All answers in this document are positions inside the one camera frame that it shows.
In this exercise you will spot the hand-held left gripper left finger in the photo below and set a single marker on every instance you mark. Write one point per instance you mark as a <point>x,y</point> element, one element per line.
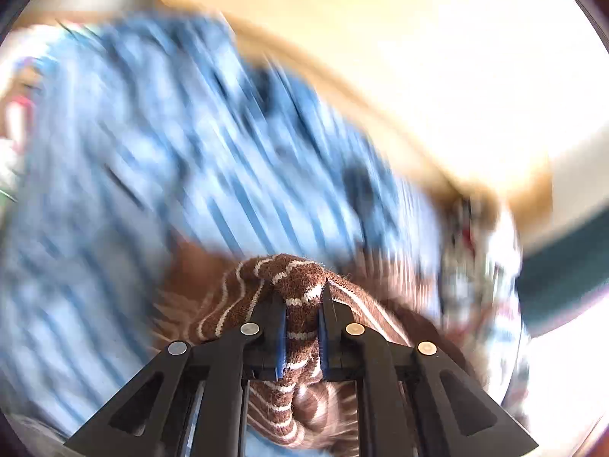
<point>281,342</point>

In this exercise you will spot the blue striped blanket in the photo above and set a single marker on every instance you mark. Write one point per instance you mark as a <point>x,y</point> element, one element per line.
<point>142,152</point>

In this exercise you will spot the wooden bed frame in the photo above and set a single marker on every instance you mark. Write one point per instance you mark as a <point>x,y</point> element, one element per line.
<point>528,190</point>

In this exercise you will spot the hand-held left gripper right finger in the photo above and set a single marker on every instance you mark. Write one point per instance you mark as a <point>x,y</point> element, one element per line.
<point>323,342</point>

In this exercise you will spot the dark cloth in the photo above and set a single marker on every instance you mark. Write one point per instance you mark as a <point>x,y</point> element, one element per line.
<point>561,266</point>

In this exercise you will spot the brown striped knit garment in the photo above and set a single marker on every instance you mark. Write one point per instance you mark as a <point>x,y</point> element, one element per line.
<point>297,278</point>

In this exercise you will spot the white patterned cloth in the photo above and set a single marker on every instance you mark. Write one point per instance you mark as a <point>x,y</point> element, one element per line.
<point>480,257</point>

